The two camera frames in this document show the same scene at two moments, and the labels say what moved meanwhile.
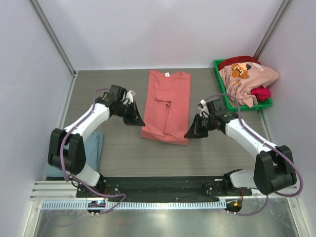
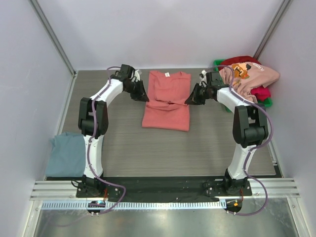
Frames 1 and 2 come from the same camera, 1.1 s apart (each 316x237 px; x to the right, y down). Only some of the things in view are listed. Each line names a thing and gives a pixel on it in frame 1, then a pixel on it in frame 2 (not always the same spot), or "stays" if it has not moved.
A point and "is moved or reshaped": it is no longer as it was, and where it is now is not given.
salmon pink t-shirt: x=167 y=116 is moved or reshaped
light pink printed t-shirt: x=240 y=79 stays
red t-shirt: x=263 y=92 stays
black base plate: x=161 y=186 stays
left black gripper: x=135 y=118 → x=141 y=95
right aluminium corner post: x=283 y=9 stays
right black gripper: x=200 y=125 → x=200 y=91
